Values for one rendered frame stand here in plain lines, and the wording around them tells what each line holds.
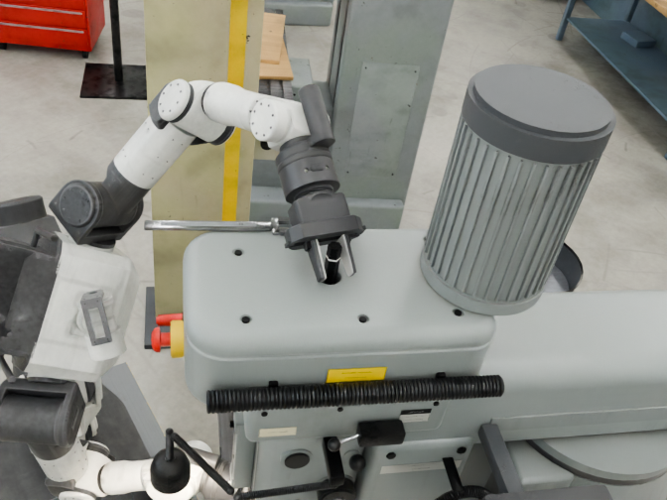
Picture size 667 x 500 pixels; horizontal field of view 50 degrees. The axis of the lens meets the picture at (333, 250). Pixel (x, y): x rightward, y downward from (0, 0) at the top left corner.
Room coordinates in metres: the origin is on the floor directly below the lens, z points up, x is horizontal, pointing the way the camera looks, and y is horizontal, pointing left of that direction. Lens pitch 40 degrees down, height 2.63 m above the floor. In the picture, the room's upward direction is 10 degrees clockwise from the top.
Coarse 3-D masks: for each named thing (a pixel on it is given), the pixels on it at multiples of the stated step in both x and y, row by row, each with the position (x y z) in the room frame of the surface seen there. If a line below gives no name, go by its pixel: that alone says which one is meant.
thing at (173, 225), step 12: (144, 228) 0.86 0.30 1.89; (156, 228) 0.86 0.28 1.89; (168, 228) 0.87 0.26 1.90; (180, 228) 0.87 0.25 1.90; (192, 228) 0.88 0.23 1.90; (204, 228) 0.88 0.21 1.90; (216, 228) 0.89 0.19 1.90; (228, 228) 0.89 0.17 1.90; (240, 228) 0.90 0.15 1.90; (252, 228) 0.90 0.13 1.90; (264, 228) 0.91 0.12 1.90; (276, 228) 0.91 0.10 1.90
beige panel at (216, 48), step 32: (160, 0) 2.40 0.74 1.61; (192, 0) 2.43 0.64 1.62; (224, 0) 2.47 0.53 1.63; (256, 0) 2.50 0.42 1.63; (160, 32) 2.40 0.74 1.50; (192, 32) 2.44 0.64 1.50; (224, 32) 2.47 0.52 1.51; (256, 32) 2.50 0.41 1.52; (160, 64) 2.40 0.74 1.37; (192, 64) 2.44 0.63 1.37; (224, 64) 2.47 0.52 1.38; (256, 64) 2.50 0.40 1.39; (192, 160) 2.44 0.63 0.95; (224, 160) 2.47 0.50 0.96; (160, 192) 2.40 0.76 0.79; (192, 192) 2.44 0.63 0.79; (224, 192) 2.47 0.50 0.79; (160, 256) 2.40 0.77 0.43; (160, 288) 2.40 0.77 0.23
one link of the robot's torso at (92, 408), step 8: (96, 384) 1.20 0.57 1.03; (96, 392) 1.20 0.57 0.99; (96, 400) 1.20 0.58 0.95; (88, 408) 1.19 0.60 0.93; (96, 408) 1.20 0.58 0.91; (88, 416) 1.19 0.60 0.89; (80, 424) 1.23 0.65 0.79; (88, 424) 1.20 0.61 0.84; (80, 432) 1.23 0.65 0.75; (88, 432) 1.27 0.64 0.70
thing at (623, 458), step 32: (480, 448) 0.91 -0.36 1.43; (512, 448) 0.84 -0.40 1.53; (544, 448) 0.84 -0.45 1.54; (576, 448) 0.84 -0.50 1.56; (608, 448) 0.85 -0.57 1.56; (640, 448) 0.87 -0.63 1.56; (480, 480) 0.87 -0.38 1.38; (544, 480) 0.79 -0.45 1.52; (576, 480) 0.81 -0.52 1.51; (608, 480) 0.80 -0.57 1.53; (640, 480) 0.82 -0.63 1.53
